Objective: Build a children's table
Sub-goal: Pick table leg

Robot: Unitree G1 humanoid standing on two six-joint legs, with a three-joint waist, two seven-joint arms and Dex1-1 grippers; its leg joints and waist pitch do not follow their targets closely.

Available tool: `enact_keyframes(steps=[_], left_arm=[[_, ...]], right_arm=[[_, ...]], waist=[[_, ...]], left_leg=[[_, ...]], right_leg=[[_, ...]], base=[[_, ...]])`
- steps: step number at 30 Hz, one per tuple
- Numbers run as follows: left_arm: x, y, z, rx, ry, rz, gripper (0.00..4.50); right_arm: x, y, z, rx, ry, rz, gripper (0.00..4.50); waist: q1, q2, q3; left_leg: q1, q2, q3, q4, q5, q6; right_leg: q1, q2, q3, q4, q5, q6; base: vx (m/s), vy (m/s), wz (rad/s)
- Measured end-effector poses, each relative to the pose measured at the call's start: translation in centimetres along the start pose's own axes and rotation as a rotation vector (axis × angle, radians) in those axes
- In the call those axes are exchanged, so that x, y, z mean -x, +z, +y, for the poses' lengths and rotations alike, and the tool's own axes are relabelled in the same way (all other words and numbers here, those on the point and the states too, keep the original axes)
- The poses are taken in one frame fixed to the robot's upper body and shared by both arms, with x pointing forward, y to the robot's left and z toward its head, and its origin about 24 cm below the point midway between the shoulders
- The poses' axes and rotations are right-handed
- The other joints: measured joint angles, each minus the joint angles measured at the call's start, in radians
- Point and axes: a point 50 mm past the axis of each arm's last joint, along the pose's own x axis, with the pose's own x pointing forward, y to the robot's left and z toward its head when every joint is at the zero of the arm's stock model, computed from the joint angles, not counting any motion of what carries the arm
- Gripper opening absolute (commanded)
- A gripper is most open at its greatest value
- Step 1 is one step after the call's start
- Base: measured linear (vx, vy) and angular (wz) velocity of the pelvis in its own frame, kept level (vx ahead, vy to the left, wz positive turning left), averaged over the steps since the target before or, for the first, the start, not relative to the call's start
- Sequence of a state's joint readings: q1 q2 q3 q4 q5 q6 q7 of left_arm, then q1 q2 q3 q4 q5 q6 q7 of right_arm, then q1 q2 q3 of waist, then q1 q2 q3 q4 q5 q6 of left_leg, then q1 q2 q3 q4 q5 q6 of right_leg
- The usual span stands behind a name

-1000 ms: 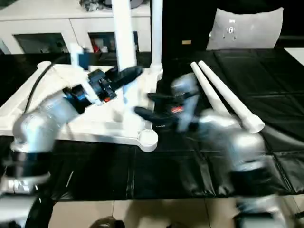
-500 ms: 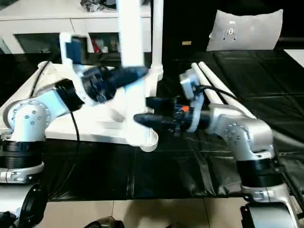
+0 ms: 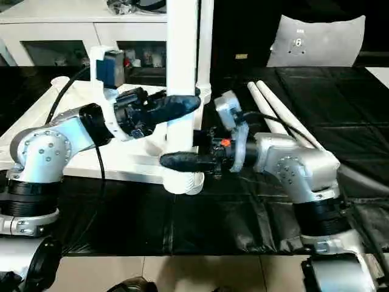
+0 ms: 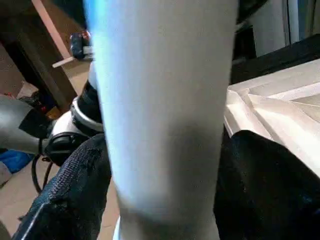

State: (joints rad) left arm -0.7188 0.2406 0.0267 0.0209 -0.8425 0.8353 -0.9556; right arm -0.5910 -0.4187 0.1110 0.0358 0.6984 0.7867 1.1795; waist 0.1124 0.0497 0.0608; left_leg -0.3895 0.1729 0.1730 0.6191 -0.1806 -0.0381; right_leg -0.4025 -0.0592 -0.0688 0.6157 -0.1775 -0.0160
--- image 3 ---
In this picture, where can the white plastic table leg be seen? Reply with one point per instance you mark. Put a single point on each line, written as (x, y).
(285, 112)
(205, 42)
(267, 109)
(181, 55)

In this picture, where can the white plastic table top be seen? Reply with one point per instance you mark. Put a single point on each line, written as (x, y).
(73, 146)

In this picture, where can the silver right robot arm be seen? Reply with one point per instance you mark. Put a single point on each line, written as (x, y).
(304, 182)

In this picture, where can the black work mat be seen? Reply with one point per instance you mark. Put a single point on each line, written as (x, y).
(200, 225)

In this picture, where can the black cabinet with gold label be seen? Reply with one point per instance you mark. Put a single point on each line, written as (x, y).
(243, 30)

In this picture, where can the white cabinet with glass doors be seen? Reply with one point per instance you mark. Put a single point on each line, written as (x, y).
(55, 27)

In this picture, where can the flat white board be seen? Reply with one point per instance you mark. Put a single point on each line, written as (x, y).
(380, 74)

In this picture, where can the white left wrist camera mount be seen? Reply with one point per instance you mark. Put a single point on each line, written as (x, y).
(106, 73)

